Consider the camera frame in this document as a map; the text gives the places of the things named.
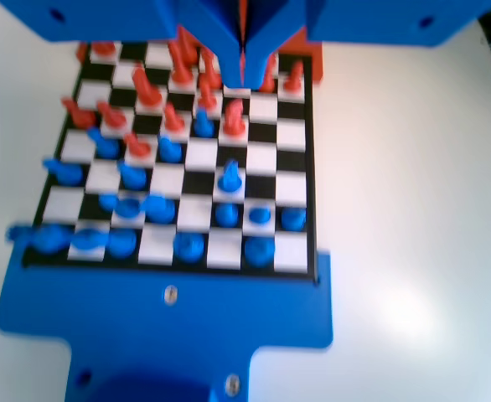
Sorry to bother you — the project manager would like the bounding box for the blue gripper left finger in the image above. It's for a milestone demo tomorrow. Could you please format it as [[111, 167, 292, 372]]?
[[161, 0, 243, 89]]

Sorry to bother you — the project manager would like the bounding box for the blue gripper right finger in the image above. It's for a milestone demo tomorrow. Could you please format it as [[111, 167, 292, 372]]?
[[245, 0, 326, 90]]

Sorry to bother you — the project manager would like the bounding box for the blue chess pawn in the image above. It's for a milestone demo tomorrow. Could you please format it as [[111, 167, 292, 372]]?
[[248, 204, 271, 225], [98, 192, 142, 221], [42, 157, 83, 186], [194, 107, 215, 138], [281, 208, 308, 230], [86, 127, 121, 159], [214, 202, 240, 227], [158, 136, 183, 163], [118, 161, 148, 189]]

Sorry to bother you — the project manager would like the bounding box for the red chess pawn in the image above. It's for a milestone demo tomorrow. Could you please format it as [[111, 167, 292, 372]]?
[[163, 102, 187, 133], [283, 60, 306, 93], [258, 54, 279, 93], [96, 100, 127, 129], [198, 83, 218, 111], [123, 131, 152, 160]]

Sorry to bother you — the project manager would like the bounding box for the red chess bishop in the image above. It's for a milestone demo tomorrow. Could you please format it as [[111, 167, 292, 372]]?
[[168, 41, 197, 87], [198, 49, 224, 90], [60, 96, 96, 129]]

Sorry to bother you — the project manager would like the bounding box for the red chess king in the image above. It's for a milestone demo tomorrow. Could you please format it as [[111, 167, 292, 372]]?
[[173, 25, 199, 64]]

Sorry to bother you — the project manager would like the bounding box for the red chess knight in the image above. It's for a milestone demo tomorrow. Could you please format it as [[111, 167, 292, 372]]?
[[222, 99, 246, 137], [132, 64, 163, 106]]

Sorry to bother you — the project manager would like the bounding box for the chessboard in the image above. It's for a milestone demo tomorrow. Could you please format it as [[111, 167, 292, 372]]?
[[21, 39, 318, 281]]

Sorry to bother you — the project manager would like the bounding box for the red chess rook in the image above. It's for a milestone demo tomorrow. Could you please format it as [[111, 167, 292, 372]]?
[[90, 39, 117, 58]]

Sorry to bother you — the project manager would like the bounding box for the blue chess knight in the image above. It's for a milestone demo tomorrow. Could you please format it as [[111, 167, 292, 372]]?
[[144, 193, 176, 224], [218, 158, 242, 193]]

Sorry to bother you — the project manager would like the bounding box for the blue chess king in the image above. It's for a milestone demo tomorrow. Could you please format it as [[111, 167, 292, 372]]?
[[244, 236, 276, 265]]

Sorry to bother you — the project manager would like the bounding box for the blue chess bishop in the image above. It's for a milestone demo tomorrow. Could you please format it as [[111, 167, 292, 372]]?
[[173, 232, 207, 263], [107, 228, 138, 259]]

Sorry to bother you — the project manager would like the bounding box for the blue chess rook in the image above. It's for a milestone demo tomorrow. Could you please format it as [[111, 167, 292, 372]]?
[[6, 224, 73, 256]]

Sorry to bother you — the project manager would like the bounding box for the red board end holder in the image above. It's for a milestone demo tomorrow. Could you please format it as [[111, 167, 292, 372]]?
[[74, 33, 324, 83]]

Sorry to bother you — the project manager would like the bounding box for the blue board base plate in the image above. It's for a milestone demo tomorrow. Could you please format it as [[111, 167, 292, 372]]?
[[0, 249, 334, 402]]

